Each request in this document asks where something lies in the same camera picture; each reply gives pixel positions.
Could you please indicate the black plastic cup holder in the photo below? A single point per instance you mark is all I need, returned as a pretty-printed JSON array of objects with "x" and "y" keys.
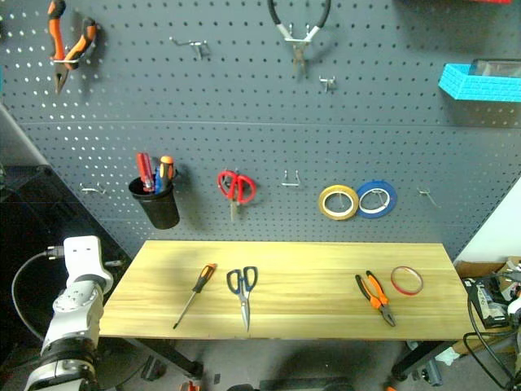
[{"x": 159, "y": 207}]

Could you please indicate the brown cardboard box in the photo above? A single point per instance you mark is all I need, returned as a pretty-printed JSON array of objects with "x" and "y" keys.
[{"x": 474, "y": 269}]

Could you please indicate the black table leg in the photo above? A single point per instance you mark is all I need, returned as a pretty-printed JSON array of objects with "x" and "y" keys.
[
  {"x": 171, "y": 354},
  {"x": 423, "y": 358}
]

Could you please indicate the red plastic storage bin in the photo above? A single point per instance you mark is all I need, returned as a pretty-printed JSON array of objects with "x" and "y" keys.
[{"x": 468, "y": 1}]

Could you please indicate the cyan plastic storage bin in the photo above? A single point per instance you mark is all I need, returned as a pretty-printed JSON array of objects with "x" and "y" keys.
[{"x": 476, "y": 87}]

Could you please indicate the grey metal pegboard wall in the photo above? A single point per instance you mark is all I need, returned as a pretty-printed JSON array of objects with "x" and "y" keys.
[{"x": 260, "y": 134}]

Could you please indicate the red tape roll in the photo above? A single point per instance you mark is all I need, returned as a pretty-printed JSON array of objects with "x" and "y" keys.
[{"x": 394, "y": 283}]

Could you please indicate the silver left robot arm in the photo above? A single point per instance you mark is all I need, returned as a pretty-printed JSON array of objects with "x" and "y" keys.
[{"x": 75, "y": 322}]

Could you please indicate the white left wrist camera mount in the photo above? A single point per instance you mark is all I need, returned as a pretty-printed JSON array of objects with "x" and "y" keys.
[{"x": 82, "y": 260}]

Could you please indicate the orange black long screwdriver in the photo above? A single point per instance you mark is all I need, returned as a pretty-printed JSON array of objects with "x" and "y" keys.
[{"x": 201, "y": 281}]

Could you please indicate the silver metal pegboard hook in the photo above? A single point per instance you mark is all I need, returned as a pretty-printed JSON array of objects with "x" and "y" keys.
[
  {"x": 291, "y": 183},
  {"x": 197, "y": 44},
  {"x": 428, "y": 194},
  {"x": 327, "y": 82},
  {"x": 91, "y": 189}
]

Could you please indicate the orange black combination pliers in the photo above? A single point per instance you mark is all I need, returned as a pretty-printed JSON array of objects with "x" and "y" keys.
[{"x": 376, "y": 299}]

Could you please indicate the orange black long-nose pliers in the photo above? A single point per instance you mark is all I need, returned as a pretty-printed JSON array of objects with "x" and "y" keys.
[{"x": 61, "y": 49}]

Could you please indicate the yellow tape roll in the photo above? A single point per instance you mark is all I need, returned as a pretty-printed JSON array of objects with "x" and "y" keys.
[{"x": 325, "y": 207}]

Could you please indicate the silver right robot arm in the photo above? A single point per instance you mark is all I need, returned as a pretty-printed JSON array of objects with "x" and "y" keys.
[{"x": 515, "y": 311}]

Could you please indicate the black device with label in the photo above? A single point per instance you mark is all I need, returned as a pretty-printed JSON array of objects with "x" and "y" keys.
[{"x": 486, "y": 301}]

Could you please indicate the blue tape roll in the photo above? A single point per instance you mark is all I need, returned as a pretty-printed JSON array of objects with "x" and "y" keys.
[{"x": 390, "y": 201}]

